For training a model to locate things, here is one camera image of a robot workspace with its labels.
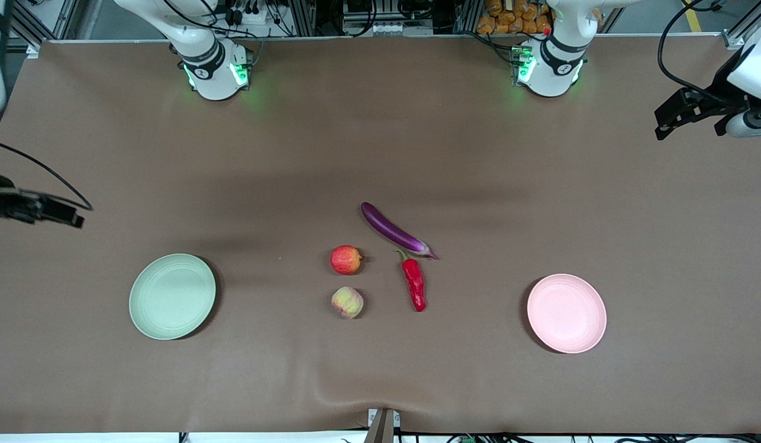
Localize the pale green round plate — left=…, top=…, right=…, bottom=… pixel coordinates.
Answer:
left=129, top=253, right=217, bottom=340

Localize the metal table edge bracket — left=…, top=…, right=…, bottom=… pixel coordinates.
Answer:
left=367, top=408, right=401, bottom=443

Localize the long purple eggplant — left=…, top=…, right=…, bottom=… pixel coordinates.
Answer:
left=361, top=201, right=439, bottom=261

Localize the pink round plate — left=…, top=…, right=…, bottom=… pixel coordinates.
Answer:
left=527, top=274, right=607, bottom=354

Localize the white power strip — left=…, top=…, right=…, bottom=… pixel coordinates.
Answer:
left=225, top=0, right=277, bottom=26

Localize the bag of orange items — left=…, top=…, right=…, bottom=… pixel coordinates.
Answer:
left=476, top=0, right=604, bottom=36

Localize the red pomegranate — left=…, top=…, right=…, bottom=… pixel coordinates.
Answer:
left=330, top=245, right=364, bottom=276

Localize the red chili pepper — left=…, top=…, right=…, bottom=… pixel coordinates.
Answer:
left=394, top=247, right=428, bottom=313

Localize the brown table cloth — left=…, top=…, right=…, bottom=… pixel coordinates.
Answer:
left=0, top=34, right=761, bottom=435

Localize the yellow pink peach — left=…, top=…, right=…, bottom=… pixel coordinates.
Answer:
left=331, top=286, right=365, bottom=319

